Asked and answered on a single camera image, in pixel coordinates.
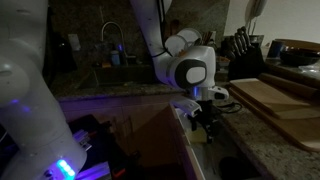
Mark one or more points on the orange sponge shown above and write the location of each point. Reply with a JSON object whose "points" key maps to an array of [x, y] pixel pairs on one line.
{"points": [[106, 64]]}

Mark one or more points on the large wooden cutting board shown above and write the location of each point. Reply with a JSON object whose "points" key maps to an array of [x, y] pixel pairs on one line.
{"points": [[293, 133]]}

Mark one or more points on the white blue soap pump bottle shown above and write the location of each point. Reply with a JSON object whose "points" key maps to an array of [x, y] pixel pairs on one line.
{"points": [[115, 57]]}

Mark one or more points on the blue cup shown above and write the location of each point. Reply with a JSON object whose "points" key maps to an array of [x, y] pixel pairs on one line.
{"points": [[275, 49]]}

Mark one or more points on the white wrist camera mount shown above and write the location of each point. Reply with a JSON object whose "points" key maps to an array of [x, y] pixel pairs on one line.
{"points": [[186, 106]]}

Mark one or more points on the white hanging utensils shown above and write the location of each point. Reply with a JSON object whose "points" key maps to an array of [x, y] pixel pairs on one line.
{"points": [[255, 11]]}

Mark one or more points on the yellow dish washing sponge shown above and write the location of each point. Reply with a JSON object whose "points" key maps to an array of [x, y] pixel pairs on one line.
{"points": [[196, 136]]}

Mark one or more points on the steel kitchen sink basin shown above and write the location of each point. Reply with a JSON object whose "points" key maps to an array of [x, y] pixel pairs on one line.
{"points": [[126, 75]]}

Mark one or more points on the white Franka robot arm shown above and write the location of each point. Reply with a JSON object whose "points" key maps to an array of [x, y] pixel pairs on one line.
{"points": [[30, 100]]}

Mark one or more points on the black knife block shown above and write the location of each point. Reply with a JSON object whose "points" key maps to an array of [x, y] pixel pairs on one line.
{"points": [[246, 60]]}

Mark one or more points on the wooden cooking utensils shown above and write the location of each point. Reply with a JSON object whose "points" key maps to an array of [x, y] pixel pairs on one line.
{"points": [[209, 37]]}

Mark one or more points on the wooden rolling pin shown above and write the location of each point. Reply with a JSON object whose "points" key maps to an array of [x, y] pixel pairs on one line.
{"points": [[290, 85]]}

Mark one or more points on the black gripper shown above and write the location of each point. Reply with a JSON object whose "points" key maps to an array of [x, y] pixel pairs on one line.
{"points": [[204, 111]]}

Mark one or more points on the black round drawer item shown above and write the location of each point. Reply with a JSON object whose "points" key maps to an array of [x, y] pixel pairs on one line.
{"points": [[238, 168]]}

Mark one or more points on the black bowl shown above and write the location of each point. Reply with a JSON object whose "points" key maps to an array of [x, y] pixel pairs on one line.
{"points": [[300, 56]]}

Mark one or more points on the chrome curved sink faucet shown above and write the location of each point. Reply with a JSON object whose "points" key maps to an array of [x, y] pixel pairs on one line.
{"points": [[113, 25]]}

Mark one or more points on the white kitchen drawer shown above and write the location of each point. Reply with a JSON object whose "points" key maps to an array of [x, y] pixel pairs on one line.
{"points": [[190, 146]]}

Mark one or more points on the light wooden cutting board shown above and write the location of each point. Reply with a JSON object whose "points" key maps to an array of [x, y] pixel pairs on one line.
{"points": [[273, 96]]}

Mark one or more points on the white plates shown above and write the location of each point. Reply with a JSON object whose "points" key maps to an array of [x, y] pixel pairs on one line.
{"points": [[181, 38]]}

